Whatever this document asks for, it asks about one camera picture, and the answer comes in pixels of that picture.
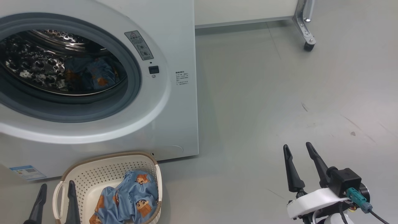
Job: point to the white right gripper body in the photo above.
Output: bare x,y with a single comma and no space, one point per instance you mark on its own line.
314,202

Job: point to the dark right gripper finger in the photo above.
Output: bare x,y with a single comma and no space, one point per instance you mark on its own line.
321,168
293,174

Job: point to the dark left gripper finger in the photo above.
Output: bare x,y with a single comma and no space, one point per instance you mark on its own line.
37,208
72,205

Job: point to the blue cartoon print garment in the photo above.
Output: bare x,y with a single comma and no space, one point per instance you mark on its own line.
130,199
99,73

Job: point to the cream perforated laundry basket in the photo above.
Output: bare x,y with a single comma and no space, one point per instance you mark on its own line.
93,174

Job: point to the white washing machine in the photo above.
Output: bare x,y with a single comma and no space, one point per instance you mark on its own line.
174,124

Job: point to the blue energy label sticker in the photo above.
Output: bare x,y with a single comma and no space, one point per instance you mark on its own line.
28,172

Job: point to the perforated steel washer drum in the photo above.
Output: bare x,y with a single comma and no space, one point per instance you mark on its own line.
34,65

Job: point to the white panel on caster leg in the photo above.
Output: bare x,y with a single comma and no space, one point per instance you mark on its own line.
248,11

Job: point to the grey warning label sticker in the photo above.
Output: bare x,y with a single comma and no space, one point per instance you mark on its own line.
139,45

